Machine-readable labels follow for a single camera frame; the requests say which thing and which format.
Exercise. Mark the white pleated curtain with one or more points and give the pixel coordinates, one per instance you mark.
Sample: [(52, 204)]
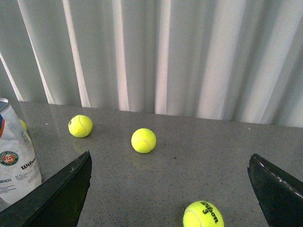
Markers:
[(239, 60)]

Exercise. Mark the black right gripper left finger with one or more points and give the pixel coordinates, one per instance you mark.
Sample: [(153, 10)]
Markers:
[(57, 202)]

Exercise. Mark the plain middle tennis ball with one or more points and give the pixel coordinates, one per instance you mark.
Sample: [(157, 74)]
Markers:
[(143, 140)]

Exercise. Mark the far left tennis ball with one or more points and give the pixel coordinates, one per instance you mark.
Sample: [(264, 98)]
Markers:
[(23, 124)]

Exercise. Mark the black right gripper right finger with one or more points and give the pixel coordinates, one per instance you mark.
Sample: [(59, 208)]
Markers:
[(280, 195)]

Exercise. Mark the Wilson 3 tennis ball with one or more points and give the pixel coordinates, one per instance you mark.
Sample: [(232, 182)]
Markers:
[(202, 214)]

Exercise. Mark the Wilson tennis ball can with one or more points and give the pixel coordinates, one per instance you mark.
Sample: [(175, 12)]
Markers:
[(19, 170)]

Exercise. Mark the tennis ball with dark logo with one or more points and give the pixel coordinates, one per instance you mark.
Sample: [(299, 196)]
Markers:
[(80, 126)]

